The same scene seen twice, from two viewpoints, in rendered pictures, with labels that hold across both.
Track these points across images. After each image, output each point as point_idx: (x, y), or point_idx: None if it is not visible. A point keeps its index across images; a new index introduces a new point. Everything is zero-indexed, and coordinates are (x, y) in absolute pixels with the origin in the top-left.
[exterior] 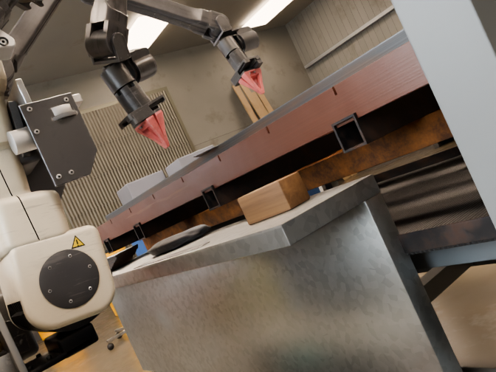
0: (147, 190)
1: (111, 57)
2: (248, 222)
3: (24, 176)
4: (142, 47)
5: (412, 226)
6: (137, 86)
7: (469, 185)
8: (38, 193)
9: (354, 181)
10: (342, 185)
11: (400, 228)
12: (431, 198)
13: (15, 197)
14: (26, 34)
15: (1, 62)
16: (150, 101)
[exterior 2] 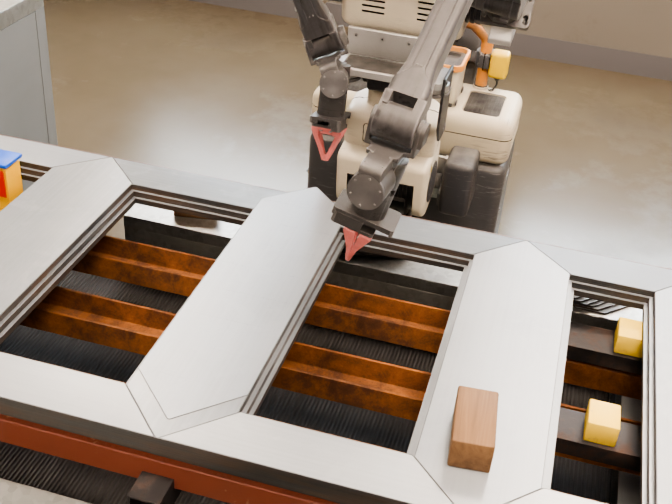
0: (493, 234)
1: (328, 55)
2: None
3: (370, 91)
4: (319, 65)
5: (133, 302)
6: (319, 93)
7: (86, 360)
8: (349, 105)
9: (136, 214)
10: (146, 215)
11: (146, 306)
12: (128, 360)
13: (354, 97)
14: None
15: (344, 8)
16: (314, 112)
